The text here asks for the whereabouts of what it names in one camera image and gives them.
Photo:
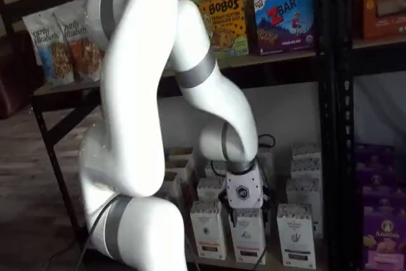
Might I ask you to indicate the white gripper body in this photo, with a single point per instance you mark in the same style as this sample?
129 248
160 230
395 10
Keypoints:
244 190

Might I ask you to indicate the white tea box orange strip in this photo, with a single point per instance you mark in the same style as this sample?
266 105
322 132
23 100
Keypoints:
207 233

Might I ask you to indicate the black metal shelf rack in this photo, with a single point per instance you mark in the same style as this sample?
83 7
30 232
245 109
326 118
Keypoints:
326 93
345 61

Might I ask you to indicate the orange Purely Elizabeth granola bag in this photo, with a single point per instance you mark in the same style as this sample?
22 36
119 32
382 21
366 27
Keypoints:
79 52

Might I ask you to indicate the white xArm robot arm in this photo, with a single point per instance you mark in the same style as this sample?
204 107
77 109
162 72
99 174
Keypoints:
133 61

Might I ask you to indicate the dark brown leather seat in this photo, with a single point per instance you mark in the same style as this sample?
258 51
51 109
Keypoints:
17 77

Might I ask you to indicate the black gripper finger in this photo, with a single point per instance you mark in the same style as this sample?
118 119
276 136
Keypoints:
268 207
233 218

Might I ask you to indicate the blue Purely Elizabeth granola bag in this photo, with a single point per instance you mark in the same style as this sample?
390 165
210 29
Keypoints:
47 55

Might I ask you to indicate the white tea box green strip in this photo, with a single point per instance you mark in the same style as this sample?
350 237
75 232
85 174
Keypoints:
296 239

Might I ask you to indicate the small brown-top box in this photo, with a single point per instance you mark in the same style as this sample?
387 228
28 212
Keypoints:
180 153
172 180
177 167

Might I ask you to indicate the orange cardboard snack box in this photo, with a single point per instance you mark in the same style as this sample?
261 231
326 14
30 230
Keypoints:
383 4

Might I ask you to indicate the yellow Bobo's snack box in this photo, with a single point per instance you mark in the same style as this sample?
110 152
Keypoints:
228 26

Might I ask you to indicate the white tea box pink strip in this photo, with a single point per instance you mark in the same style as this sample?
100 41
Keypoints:
247 242

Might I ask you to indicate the blue Zbar snack box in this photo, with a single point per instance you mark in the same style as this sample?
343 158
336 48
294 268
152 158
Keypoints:
285 26

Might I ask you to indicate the purple Annie's snack box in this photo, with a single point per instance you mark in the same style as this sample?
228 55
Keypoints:
374 156
385 242
375 177
385 202

